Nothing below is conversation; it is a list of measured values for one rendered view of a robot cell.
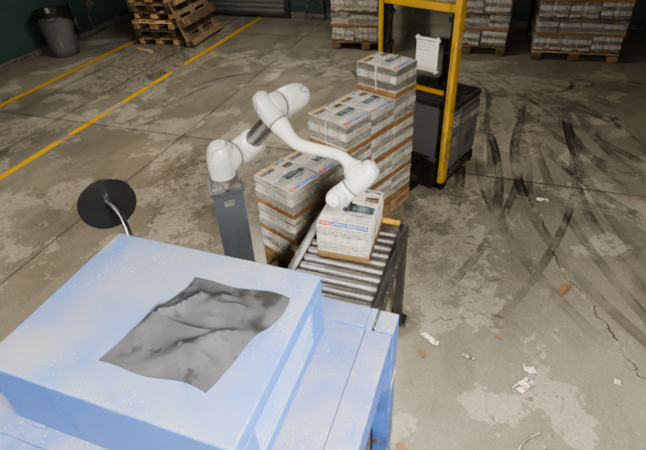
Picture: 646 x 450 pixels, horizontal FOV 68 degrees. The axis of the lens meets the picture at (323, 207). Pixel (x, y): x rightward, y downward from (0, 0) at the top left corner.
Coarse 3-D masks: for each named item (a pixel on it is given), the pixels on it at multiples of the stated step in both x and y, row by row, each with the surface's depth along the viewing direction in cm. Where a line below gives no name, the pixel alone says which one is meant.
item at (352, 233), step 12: (324, 216) 254; (336, 216) 253; (348, 216) 253; (360, 216) 252; (372, 216) 252; (324, 228) 250; (336, 228) 247; (348, 228) 246; (360, 228) 246; (372, 228) 250; (324, 240) 257; (336, 240) 254; (348, 240) 251; (360, 240) 248; (372, 240) 260; (336, 252) 259; (348, 252) 257; (360, 252) 254
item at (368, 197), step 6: (366, 192) 271; (372, 192) 271; (378, 192) 271; (360, 198) 267; (366, 198) 267; (372, 198) 266; (378, 198) 266; (366, 204) 262; (372, 204) 262; (378, 204) 262; (378, 216) 265; (378, 222) 270; (378, 228) 273
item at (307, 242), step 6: (318, 216) 293; (312, 228) 284; (312, 234) 280; (306, 240) 275; (300, 246) 271; (306, 246) 271; (300, 252) 267; (306, 252) 269; (294, 258) 264; (300, 258) 263; (288, 264) 260; (294, 264) 259
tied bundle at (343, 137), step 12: (312, 120) 352; (324, 120) 344; (360, 120) 341; (312, 132) 358; (324, 132) 349; (336, 132) 339; (348, 132) 335; (360, 132) 348; (336, 144) 346; (348, 144) 341
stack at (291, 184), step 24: (384, 144) 378; (264, 168) 337; (288, 168) 336; (312, 168) 334; (336, 168) 340; (384, 168) 391; (264, 192) 333; (288, 192) 312; (312, 192) 328; (384, 192) 405; (264, 216) 348; (312, 216) 339; (384, 216) 421; (264, 240) 366
